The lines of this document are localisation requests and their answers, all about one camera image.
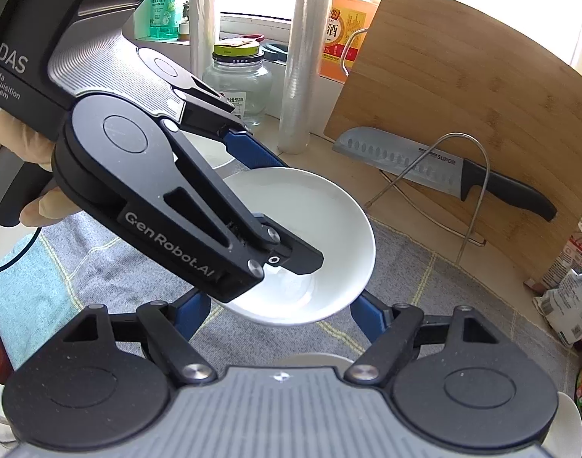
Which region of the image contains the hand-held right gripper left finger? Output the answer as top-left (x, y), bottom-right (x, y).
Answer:
top-left (64, 291), bottom-right (218, 389)

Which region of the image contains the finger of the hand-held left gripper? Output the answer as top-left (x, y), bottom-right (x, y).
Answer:
top-left (117, 118), bottom-right (325, 303)
top-left (172, 76), bottom-right (288, 171)

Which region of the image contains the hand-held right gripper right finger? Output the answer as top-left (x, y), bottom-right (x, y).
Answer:
top-left (343, 291), bottom-right (499, 387)

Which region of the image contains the plain white bowl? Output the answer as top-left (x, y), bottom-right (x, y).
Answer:
top-left (221, 167), bottom-right (376, 326)

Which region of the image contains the stained white fruit-print plate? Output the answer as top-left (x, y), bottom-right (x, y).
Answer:
top-left (555, 391), bottom-right (582, 458)

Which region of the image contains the person's left hand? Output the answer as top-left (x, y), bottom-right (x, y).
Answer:
top-left (0, 105), bottom-right (84, 229)

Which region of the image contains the white pink-floral bowl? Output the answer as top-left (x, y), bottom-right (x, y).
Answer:
top-left (183, 131), bottom-right (235, 170)

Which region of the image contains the glass jar with lid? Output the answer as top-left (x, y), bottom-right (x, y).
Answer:
top-left (203, 42), bottom-right (274, 127)

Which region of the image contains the grey checked towel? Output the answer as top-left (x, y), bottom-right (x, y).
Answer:
top-left (0, 207), bottom-right (580, 392)

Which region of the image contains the tall plastic wrap roll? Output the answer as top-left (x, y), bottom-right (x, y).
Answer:
top-left (278, 0), bottom-right (338, 155)

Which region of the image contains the green dish soap bottle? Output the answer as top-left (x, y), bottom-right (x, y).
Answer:
top-left (133, 0), bottom-right (183, 41)

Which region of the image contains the short plastic wrap roll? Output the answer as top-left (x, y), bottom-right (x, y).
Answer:
top-left (189, 0), bottom-right (221, 79)

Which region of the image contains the orange cooking wine jug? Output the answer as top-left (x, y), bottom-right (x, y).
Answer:
top-left (318, 0), bottom-right (382, 85)

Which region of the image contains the white printed packet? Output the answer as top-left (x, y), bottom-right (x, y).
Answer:
top-left (534, 267), bottom-right (582, 348)

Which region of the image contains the clipped brown packet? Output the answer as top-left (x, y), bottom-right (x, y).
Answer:
top-left (553, 217), bottom-right (582, 292)

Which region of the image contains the bamboo cutting board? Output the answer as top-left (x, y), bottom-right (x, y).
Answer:
top-left (323, 0), bottom-right (582, 287)

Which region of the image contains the black-handled kitchen knife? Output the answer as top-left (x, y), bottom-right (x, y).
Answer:
top-left (331, 126), bottom-right (558, 223)

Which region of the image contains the black cable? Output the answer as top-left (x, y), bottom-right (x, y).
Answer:
top-left (0, 228), bottom-right (42, 276)

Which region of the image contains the metal wire rack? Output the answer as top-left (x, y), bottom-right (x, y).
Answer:
top-left (365, 132), bottom-right (491, 268)

